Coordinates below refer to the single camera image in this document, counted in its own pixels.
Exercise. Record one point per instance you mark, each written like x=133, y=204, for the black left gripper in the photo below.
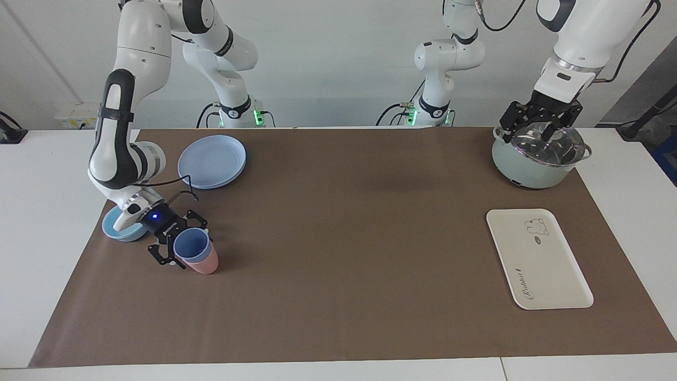
x=552, y=107

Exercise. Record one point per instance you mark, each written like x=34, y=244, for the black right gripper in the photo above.
x=161, y=222

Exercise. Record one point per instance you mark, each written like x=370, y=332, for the blue plastic cup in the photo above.
x=191, y=246

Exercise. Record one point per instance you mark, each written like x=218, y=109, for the pink plastic cup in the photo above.
x=206, y=266

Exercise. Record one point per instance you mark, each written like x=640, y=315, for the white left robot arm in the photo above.
x=587, y=37

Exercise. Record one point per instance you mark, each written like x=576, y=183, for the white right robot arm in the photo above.
x=143, y=47

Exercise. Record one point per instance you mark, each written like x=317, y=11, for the cream rabbit print tray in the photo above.
x=539, y=264

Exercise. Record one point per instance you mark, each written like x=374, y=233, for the light blue bowl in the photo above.
x=129, y=235

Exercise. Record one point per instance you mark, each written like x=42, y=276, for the pale green cooking pot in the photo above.
x=523, y=172

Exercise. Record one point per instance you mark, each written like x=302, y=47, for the lavender blue plate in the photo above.
x=235, y=180
x=210, y=160

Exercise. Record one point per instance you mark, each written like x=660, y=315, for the black stand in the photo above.
x=642, y=119

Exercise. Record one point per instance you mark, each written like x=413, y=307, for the blue crate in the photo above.
x=667, y=159

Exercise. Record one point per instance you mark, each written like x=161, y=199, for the brown table mat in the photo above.
x=344, y=264

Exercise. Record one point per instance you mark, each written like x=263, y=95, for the black desk clamp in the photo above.
x=10, y=133

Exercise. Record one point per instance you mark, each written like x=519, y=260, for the white wall socket box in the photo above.
x=74, y=114

